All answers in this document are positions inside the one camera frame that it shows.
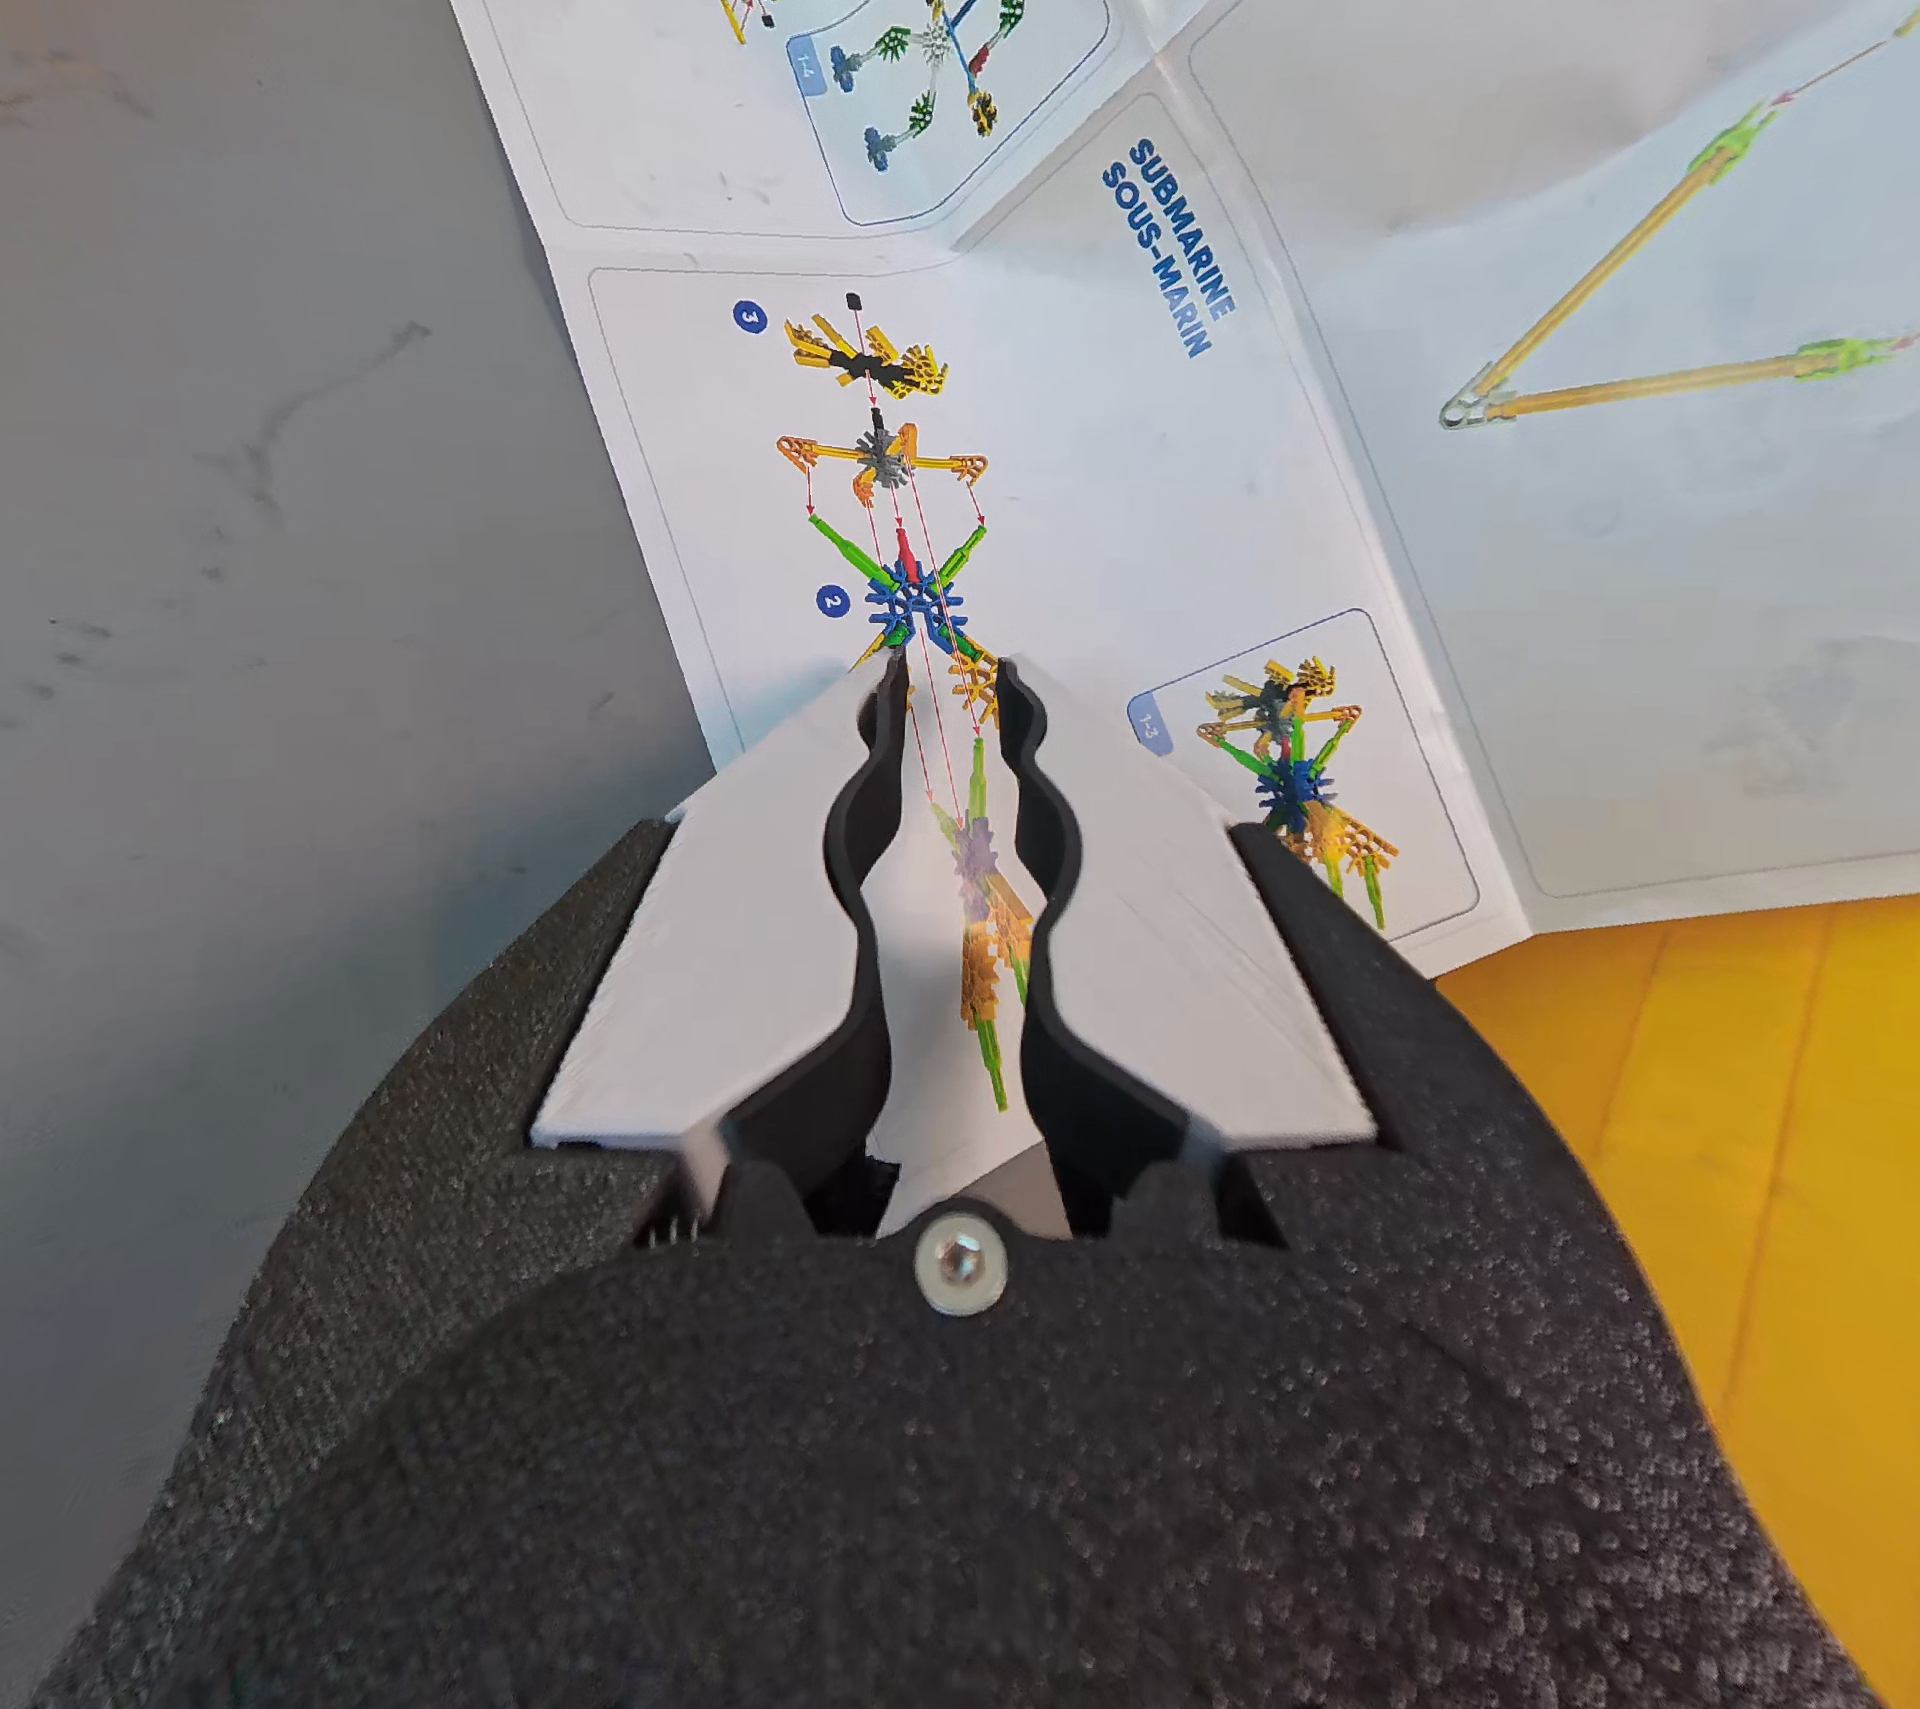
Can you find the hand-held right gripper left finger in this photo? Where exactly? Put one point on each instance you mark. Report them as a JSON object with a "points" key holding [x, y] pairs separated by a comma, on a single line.
{"points": [[705, 988]]}

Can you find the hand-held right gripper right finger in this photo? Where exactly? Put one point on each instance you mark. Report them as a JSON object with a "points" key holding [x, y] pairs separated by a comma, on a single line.
{"points": [[1200, 988]]}

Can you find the grey desk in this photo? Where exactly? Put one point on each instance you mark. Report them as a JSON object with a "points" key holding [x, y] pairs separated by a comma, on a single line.
{"points": [[299, 388]]}

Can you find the yellow plastic bin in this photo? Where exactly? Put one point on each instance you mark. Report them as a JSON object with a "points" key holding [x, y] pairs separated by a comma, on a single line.
{"points": [[1725, 1213]]}

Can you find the printed instruction sheet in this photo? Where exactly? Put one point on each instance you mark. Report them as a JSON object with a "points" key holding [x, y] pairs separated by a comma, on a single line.
{"points": [[1497, 241]]}

